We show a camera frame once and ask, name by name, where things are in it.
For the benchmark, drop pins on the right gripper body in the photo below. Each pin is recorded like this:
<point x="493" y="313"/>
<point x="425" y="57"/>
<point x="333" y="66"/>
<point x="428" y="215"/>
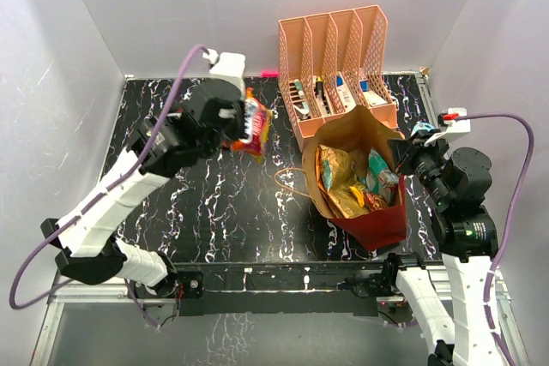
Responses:
<point x="430" y="163"/>

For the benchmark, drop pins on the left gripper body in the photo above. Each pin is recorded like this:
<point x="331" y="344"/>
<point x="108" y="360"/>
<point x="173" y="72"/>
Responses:
<point x="235" y="129"/>

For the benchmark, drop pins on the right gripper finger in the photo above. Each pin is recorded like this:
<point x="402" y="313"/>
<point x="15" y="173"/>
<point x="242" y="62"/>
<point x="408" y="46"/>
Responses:
<point x="420" y="138"/>
<point x="403" y="153"/>

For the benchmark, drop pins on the teal snack bag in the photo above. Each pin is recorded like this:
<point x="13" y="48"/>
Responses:
<point x="380" y="179"/>

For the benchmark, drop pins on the Fox's fruits candy bag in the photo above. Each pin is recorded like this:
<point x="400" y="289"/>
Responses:
<point x="257" y="120"/>

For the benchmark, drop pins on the red brown paper bag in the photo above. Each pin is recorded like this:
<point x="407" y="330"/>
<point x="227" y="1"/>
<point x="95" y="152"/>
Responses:
<point x="358" y="132"/>

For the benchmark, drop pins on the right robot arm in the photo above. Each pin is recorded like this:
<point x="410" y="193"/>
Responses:
<point x="468" y="242"/>

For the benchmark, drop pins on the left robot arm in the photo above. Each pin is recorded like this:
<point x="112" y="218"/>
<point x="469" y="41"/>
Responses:
<point x="184" y="133"/>

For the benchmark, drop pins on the yellow M&M's bag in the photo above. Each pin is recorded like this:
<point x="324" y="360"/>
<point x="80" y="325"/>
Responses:
<point x="368" y="200"/>

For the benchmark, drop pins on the gold snack bag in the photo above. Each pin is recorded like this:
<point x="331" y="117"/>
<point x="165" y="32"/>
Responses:
<point x="335" y="175"/>

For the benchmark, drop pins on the light blue packaged item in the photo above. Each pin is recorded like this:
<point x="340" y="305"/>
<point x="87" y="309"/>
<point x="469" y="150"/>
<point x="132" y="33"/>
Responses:
<point x="422" y="126"/>

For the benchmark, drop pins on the white blue box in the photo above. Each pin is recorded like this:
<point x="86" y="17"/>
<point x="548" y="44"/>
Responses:
<point x="344" y="93"/>

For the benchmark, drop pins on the black yellow marker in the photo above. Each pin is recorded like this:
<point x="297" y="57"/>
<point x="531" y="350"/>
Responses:
<point x="318" y="89"/>

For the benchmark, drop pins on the peach plastic file organizer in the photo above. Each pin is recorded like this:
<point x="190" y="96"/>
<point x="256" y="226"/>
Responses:
<point x="331" y="62"/>

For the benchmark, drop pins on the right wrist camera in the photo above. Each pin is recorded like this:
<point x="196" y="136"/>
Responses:
<point x="453" y="125"/>

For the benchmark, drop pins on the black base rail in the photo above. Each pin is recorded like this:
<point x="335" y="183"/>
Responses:
<point x="347" y="287"/>

